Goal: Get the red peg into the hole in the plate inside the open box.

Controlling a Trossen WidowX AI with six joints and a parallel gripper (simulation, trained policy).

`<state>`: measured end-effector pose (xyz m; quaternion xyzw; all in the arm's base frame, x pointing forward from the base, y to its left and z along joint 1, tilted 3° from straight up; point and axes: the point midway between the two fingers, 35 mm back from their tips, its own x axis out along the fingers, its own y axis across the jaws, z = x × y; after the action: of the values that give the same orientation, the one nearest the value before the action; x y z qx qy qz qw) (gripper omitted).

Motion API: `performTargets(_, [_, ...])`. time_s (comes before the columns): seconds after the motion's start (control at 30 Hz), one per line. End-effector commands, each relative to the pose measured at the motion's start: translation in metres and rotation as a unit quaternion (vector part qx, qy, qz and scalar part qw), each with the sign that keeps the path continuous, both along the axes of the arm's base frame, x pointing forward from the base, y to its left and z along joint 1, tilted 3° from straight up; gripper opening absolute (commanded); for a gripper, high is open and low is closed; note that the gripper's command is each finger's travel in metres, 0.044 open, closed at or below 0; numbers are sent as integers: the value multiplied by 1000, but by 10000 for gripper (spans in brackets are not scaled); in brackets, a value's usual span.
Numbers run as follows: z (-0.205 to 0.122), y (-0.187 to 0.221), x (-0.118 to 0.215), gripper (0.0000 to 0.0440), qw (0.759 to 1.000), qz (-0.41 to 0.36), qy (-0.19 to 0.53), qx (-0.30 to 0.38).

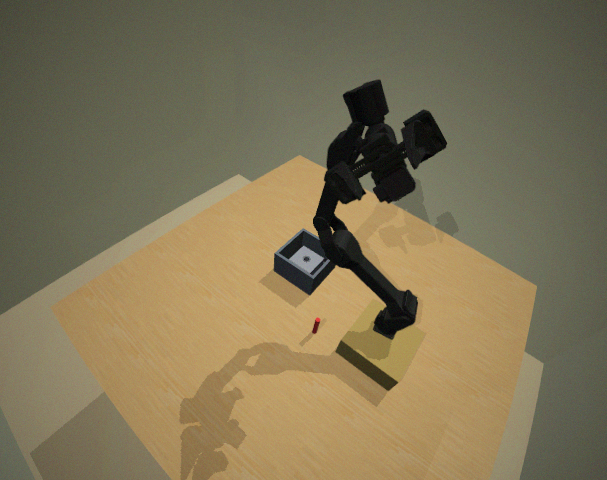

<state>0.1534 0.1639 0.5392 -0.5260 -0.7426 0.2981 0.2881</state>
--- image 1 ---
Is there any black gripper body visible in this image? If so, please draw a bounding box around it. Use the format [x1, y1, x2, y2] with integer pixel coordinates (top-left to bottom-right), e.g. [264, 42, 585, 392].
[324, 110, 447, 204]

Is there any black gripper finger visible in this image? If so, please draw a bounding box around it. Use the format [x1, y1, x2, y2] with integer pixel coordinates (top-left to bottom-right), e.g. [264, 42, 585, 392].
[401, 120, 437, 170]
[332, 164, 366, 201]

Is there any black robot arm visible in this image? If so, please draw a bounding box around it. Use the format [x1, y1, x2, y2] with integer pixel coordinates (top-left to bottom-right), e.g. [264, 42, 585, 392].
[313, 80, 418, 339]

